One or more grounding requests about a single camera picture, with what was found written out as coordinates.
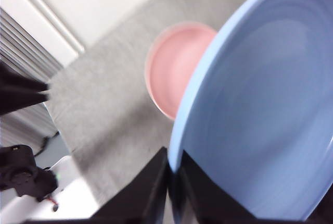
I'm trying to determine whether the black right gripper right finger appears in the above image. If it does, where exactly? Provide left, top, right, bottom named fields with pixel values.
left=178, top=150, right=333, bottom=224

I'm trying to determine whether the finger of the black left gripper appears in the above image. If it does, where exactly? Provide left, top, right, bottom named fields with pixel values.
left=0, top=92, right=50, bottom=117
left=0, top=61, right=50, bottom=97

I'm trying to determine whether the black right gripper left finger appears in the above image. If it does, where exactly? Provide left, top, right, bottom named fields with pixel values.
left=23, top=146, right=169, bottom=224

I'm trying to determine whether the blue round plate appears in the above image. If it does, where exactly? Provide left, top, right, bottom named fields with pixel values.
left=168, top=0, right=333, bottom=224

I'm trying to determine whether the pink round plate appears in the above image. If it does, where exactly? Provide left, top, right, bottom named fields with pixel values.
left=145, top=22, right=218, bottom=120

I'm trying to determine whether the grey ribbed panel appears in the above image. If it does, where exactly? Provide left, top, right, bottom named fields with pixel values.
left=0, top=7, right=65, bottom=146

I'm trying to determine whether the thin black cable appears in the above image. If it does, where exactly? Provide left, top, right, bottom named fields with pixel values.
left=33, top=133, right=61, bottom=157

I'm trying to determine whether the thin red cable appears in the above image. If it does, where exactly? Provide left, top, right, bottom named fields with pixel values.
left=46, top=194, right=60, bottom=212

